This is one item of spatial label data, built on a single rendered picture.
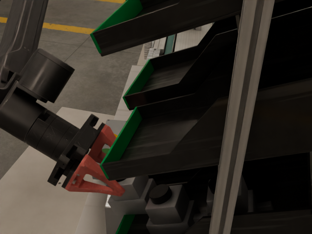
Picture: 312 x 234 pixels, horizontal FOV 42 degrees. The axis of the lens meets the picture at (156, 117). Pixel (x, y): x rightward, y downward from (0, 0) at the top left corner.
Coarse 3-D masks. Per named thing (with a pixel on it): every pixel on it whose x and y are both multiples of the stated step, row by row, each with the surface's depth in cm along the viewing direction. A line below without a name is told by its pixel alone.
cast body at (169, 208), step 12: (156, 192) 54; (168, 192) 53; (180, 192) 54; (156, 204) 54; (168, 204) 53; (180, 204) 53; (192, 204) 56; (156, 216) 54; (168, 216) 53; (180, 216) 53; (192, 216) 54; (156, 228) 55; (168, 228) 54; (180, 228) 54
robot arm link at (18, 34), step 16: (16, 0) 71; (32, 0) 70; (48, 0) 74; (16, 16) 68; (32, 16) 69; (16, 32) 66; (32, 32) 68; (0, 48) 66; (16, 48) 65; (32, 48) 67; (0, 64) 62; (16, 64) 63; (0, 80) 60
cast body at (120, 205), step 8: (144, 176) 59; (120, 184) 57; (128, 184) 56; (136, 184) 57; (144, 184) 59; (152, 184) 59; (128, 192) 57; (136, 192) 56; (144, 192) 58; (112, 200) 59; (120, 200) 59; (128, 200) 58; (136, 200) 57; (144, 200) 57; (112, 208) 60; (120, 208) 60; (128, 208) 59; (136, 208) 58; (144, 208) 58
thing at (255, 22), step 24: (264, 0) 28; (240, 24) 31; (264, 24) 29; (240, 48) 30; (264, 48) 30; (240, 72) 32; (240, 96) 33; (240, 120) 35; (240, 144) 35; (240, 168) 37; (216, 192) 39; (216, 216) 41
